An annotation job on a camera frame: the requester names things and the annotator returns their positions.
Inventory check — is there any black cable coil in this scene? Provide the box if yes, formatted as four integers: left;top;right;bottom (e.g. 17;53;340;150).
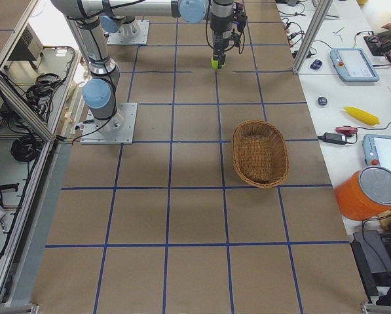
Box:
10;135;39;163

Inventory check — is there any teach pendant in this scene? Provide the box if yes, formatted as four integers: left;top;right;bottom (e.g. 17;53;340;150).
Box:
362;134;391;171
329;48;379;82

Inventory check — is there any black box on floor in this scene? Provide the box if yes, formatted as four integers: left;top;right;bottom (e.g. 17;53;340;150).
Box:
350;230;391;298

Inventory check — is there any oval wicker basket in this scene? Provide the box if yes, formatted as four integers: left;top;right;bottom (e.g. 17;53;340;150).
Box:
232;120;289;188

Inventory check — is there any aluminium frame post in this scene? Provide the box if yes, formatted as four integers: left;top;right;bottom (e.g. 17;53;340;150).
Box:
292;0;333;75

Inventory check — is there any red small device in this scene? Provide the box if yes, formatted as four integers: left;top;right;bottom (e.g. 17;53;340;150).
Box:
335;126;358;137

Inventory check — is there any upper teach pendant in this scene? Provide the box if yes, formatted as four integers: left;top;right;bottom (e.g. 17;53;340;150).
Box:
329;48;379;82

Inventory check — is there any black power adapter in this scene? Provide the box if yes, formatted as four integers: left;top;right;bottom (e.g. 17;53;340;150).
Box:
318;132;348;145

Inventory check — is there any yellow toy corn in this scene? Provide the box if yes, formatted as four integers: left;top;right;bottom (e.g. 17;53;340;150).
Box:
343;106;380;126

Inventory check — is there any aluminium side frame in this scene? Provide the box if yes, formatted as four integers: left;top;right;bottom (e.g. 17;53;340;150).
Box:
0;1;82;308

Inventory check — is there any lower teach pendant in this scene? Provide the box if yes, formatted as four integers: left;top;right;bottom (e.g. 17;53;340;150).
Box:
362;134;391;171

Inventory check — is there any orange cylinder container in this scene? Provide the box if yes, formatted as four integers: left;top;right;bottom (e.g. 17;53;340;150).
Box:
335;166;391;221

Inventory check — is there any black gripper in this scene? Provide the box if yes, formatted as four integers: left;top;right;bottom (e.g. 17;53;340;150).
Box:
209;1;247;55

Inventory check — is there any small black round device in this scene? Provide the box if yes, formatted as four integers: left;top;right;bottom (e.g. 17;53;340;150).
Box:
317;96;328;107

